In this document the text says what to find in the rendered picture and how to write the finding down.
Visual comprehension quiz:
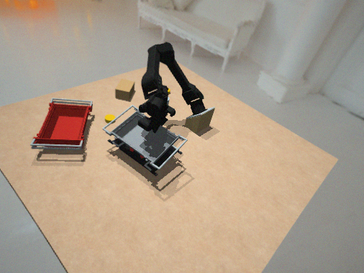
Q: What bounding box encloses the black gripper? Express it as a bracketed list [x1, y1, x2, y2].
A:
[138, 105, 176, 133]

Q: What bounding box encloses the red plastic tray with grey wire bars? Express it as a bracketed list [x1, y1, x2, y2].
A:
[30, 98, 93, 147]

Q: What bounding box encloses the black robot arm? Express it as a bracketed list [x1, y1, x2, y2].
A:
[139, 42, 208, 117]

